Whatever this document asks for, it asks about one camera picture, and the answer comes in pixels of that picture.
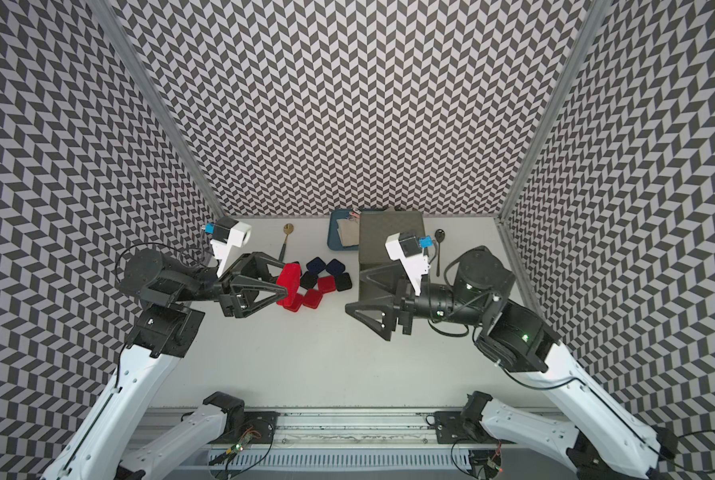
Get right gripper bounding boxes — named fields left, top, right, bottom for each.
left=346, top=259, right=491, bottom=342

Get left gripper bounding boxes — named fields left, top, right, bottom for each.
left=172, top=251, right=299, bottom=318

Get three-drawer storage cabinet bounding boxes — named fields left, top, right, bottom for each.
left=359, top=210, right=427, bottom=300

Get red brooch box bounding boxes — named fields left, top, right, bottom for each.
left=317, top=275, right=337, bottom=294
left=276, top=262, right=302, bottom=307
left=283, top=293, right=304, bottom=312
left=303, top=289, right=324, bottom=310

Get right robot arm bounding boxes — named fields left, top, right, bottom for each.
left=345, top=246, right=677, bottom=479

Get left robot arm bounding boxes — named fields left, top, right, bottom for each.
left=42, top=249, right=288, bottom=479

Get black brooch box right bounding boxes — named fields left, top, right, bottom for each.
left=334, top=272, right=354, bottom=292

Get black brooch box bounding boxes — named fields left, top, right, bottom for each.
left=300, top=271, right=319, bottom=290
left=334, top=272, right=354, bottom=292

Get navy brooch box right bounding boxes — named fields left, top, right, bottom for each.
left=326, top=259, right=347, bottom=277

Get navy brooch box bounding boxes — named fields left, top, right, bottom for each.
left=326, top=259, right=347, bottom=277
left=306, top=257, right=327, bottom=276

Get black brooch box left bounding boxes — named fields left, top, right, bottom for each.
left=300, top=271, right=319, bottom=290

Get navy brooch box middle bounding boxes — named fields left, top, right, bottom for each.
left=306, top=257, right=327, bottom=276

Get blue tray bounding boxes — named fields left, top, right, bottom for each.
left=327, top=209, right=359, bottom=251

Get beige folded napkin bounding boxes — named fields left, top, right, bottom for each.
left=337, top=218, right=359, bottom=248

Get black spoon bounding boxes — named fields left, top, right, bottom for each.
left=435, top=228, right=445, bottom=277

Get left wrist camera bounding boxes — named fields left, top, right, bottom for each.
left=204, top=216, right=252, bottom=279

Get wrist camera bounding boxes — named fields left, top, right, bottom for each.
left=385, top=232, right=435, bottom=297
left=204, top=216, right=252, bottom=279

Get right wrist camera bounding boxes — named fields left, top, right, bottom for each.
left=385, top=232, right=435, bottom=297

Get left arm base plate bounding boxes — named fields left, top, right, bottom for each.
left=223, top=410, right=280, bottom=445

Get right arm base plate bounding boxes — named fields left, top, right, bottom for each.
left=431, top=410, right=493, bottom=445

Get aluminium front rail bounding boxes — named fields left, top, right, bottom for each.
left=114, top=406, right=605, bottom=448

